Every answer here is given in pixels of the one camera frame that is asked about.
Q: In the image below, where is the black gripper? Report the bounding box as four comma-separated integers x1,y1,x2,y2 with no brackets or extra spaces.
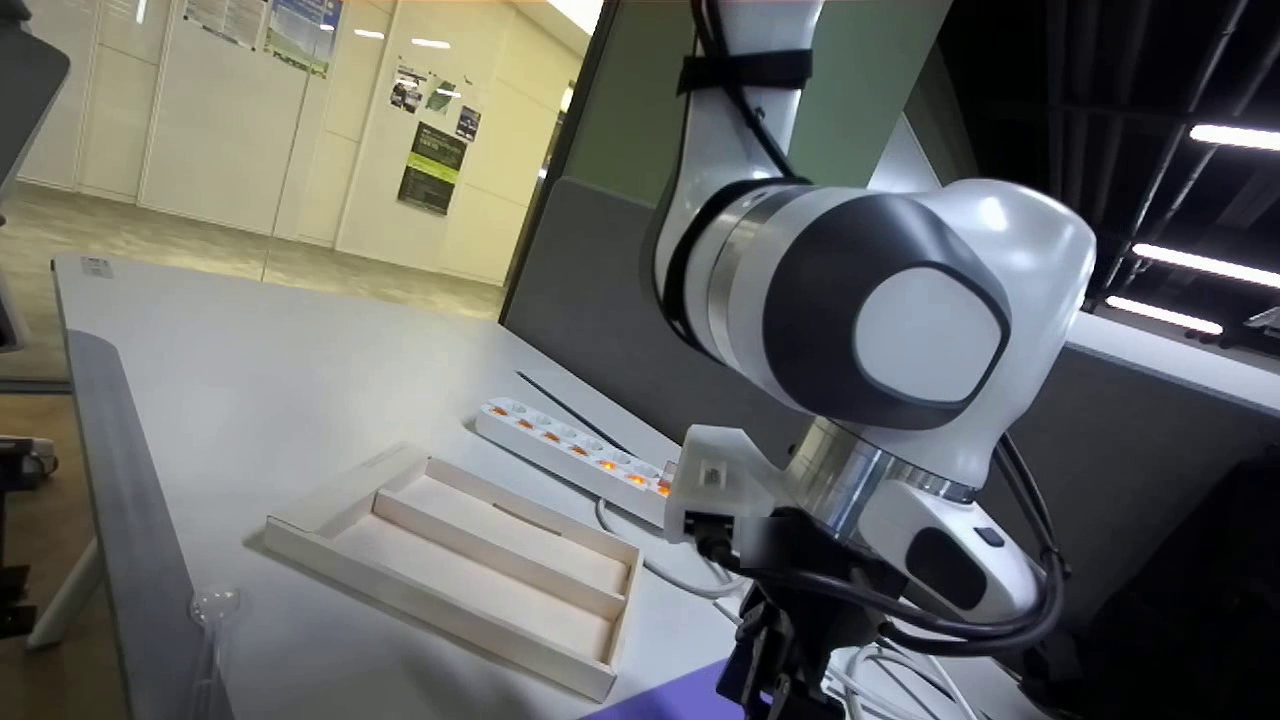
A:
716,506,879,720

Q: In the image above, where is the wooden tray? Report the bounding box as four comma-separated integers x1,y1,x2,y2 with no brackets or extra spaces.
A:
243,443,650,706

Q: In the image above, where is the white power strip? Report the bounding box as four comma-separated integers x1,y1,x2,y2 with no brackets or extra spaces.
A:
469,392,683,531

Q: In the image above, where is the ceiling light strip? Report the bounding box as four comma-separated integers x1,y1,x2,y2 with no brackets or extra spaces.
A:
1100,290,1228,341
1129,240,1280,294
1186,120,1280,153

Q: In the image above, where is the clear plastic object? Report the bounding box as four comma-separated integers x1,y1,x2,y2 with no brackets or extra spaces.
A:
175,584,257,720

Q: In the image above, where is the green and black poster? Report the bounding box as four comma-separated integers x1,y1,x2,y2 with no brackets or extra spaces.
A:
391,116,474,219

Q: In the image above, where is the white table leg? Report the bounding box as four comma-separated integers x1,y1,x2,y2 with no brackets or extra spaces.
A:
23,531,105,654

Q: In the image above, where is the white cable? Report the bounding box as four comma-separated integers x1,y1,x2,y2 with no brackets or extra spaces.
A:
592,496,976,720

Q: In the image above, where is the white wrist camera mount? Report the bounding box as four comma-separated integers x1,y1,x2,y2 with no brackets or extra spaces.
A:
661,419,791,552

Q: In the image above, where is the thin black cable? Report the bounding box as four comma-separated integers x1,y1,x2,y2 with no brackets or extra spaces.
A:
515,366,633,431

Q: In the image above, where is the large wall poster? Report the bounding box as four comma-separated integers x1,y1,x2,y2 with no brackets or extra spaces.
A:
257,0,349,75

